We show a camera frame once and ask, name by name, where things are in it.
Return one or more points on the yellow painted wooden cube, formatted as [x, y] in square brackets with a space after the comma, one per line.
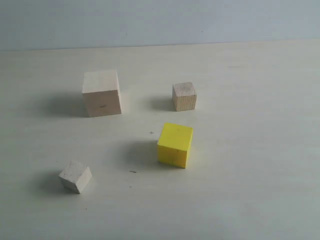
[173, 145]

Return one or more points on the medium grained wooden cube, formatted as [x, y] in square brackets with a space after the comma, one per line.
[184, 96]

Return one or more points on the large natural wooden cube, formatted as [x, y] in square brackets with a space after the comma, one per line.
[101, 93]

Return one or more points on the small pale wooden cube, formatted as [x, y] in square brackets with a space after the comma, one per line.
[75, 176]

